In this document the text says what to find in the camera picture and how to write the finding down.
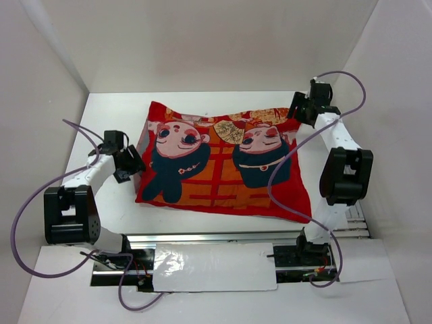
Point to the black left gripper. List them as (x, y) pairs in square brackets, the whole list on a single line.
[(136, 164)]

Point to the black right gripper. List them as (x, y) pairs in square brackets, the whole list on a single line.
[(298, 100)]

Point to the red and pink patterned pillowcase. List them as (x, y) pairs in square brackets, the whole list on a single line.
[(238, 164)]

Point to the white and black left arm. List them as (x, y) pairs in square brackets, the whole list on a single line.
[(70, 211)]

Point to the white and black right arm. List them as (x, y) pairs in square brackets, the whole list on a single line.
[(346, 172)]

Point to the white glossy cover plate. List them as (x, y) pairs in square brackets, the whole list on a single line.
[(230, 267)]

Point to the aluminium table edge rail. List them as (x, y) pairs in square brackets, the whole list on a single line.
[(241, 237)]

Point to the aluminium side rail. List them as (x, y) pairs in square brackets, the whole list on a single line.
[(357, 225)]

